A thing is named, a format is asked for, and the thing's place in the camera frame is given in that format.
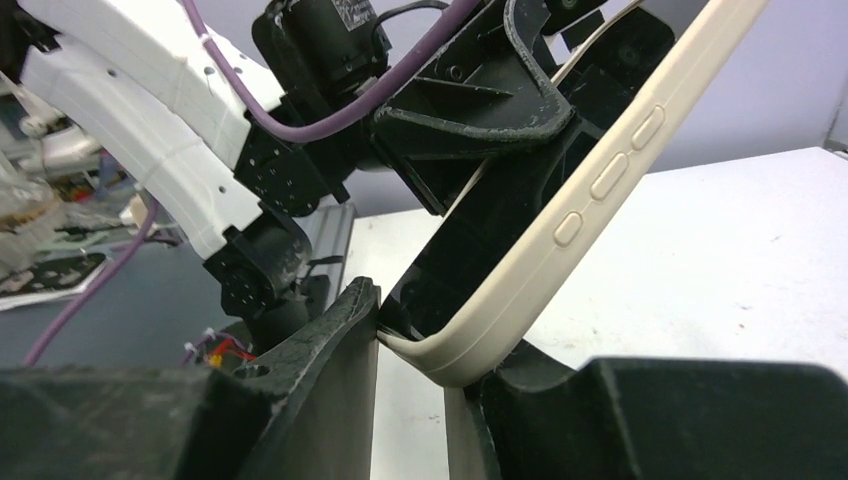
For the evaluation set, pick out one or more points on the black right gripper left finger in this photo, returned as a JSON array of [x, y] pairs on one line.
[[302, 410]]

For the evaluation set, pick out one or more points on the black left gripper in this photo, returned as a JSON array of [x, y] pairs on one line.
[[510, 79]]

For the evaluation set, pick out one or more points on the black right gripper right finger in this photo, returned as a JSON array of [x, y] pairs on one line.
[[647, 418]]

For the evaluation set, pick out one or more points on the phone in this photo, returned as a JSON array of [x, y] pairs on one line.
[[526, 220]]

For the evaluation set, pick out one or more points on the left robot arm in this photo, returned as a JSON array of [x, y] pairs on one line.
[[173, 101]]

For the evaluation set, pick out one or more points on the aluminium frame rail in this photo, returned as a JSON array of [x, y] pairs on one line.
[[329, 229]]

